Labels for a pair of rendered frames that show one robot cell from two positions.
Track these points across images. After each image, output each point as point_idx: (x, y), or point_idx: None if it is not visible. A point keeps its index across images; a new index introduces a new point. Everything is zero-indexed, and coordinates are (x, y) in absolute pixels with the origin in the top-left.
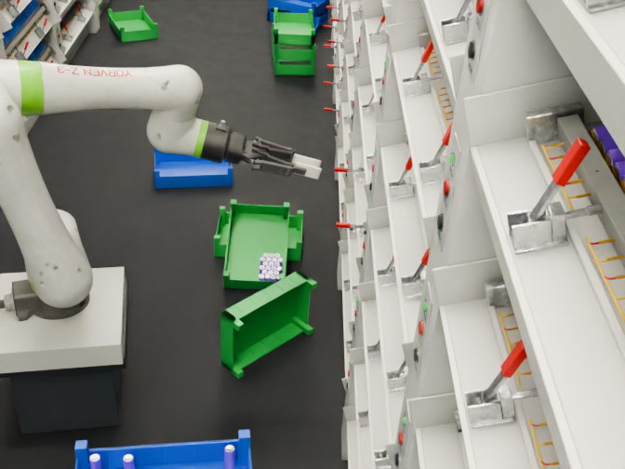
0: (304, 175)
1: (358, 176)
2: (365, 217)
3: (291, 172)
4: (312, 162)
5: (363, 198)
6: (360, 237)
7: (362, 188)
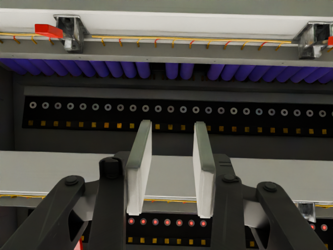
0: (134, 142)
1: (309, 35)
2: (135, 25)
3: (95, 182)
4: (194, 163)
5: (216, 25)
6: (53, 14)
7: (263, 26)
